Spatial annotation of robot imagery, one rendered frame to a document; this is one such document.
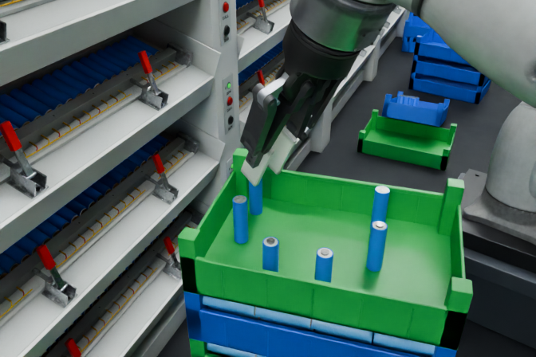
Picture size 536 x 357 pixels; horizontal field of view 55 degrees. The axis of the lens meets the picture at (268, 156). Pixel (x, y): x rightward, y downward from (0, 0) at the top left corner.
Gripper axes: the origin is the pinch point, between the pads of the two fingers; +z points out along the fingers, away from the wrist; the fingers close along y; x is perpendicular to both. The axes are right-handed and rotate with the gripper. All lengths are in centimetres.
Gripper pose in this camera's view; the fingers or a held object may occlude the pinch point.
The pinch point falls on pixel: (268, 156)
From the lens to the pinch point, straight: 64.3
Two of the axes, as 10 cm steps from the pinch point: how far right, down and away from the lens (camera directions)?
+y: 7.2, -3.6, 6.0
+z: -3.0, 6.2, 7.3
